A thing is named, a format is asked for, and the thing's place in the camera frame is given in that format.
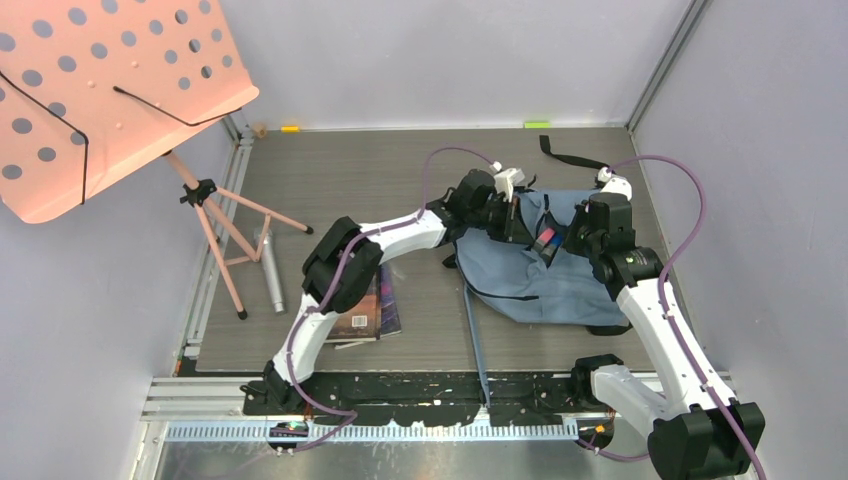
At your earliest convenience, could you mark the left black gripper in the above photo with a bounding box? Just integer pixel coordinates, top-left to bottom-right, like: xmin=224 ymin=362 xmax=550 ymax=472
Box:
xmin=467 ymin=195 xmax=535 ymax=246

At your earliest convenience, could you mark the pink eraser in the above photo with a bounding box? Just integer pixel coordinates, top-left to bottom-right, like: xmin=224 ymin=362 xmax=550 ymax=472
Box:
xmin=532 ymin=228 xmax=556 ymax=253

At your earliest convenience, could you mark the light blue backpack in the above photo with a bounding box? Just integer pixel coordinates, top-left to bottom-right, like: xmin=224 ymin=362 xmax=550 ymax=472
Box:
xmin=442 ymin=135 xmax=634 ymax=407

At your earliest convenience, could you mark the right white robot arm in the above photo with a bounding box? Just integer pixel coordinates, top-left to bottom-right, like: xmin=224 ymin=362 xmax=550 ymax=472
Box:
xmin=565 ymin=192 xmax=765 ymax=479

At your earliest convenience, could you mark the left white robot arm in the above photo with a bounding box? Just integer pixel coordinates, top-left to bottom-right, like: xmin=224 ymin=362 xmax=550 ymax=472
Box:
xmin=263 ymin=168 xmax=529 ymax=414

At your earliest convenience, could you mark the purple cover book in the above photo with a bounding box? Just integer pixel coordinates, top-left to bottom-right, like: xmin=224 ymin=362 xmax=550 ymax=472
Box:
xmin=380 ymin=265 xmax=402 ymax=338

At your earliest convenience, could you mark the dark sunset cover book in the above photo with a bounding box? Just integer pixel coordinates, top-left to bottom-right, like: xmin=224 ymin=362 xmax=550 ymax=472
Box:
xmin=326 ymin=280 xmax=381 ymax=344

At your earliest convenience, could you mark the silver metal cylinder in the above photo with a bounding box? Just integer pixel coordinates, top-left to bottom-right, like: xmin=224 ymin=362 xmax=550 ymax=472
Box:
xmin=254 ymin=228 xmax=286 ymax=315

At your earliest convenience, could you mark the pink perforated music stand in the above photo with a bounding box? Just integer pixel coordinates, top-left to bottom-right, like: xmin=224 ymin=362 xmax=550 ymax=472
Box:
xmin=0 ymin=0 xmax=315 ymax=321

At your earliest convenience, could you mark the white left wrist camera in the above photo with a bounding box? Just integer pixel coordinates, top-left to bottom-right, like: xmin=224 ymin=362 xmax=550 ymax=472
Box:
xmin=489 ymin=161 xmax=525 ymax=202

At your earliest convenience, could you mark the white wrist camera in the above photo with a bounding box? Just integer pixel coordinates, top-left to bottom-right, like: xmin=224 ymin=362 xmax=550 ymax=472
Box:
xmin=489 ymin=161 xmax=525 ymax=202
xmin=595 ymin=167 xmax=633 ymax=201

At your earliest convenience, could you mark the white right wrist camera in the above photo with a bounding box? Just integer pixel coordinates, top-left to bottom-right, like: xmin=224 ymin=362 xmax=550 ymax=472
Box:
xmin=595 ymin=167 xmax=633 ymax=201

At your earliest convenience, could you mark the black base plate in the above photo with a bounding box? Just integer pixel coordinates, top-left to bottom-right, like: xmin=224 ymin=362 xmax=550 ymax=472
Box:
xmin=240 ymin=371 xmax=612 ymax=427

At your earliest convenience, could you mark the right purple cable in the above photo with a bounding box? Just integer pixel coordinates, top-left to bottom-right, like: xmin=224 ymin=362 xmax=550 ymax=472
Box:
xmin=576 ymin=154 xmax=770 ymax=480

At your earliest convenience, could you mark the purple cable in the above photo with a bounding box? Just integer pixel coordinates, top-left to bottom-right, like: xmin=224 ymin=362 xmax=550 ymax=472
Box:
xmin=284 ymin=146 xmax=501 ymax=452
xmin=576 ymin=154 xmax=770 ymax=480

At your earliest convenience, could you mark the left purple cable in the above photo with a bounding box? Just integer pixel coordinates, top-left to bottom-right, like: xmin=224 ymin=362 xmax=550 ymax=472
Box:
xmin=284 ymin=146 xmax=501 ymax=452

